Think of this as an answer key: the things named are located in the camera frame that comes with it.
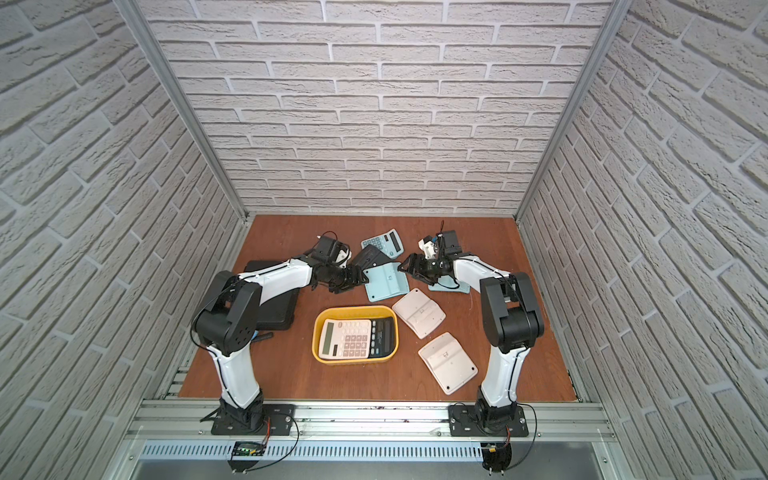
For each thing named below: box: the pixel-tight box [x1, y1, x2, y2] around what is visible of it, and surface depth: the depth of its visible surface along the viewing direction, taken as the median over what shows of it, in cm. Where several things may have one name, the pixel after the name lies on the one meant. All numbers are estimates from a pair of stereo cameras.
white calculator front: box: [418, 332, 479, 395], surface depth 83 cm
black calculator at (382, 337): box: [368, 317, 395, 359], surface depth 87 cm
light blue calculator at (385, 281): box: [363, 262, 410, 303], surface depth 99 cm
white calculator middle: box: [392, 288, 447, 339], surface depth 92 cm
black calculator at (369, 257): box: [352, 244, 395, 272], surface depth 105 cm
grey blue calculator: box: [360, 229, 405, 260], surface depth 109 cm
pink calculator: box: [319, 319, 372, 359], surface depth 86 cm
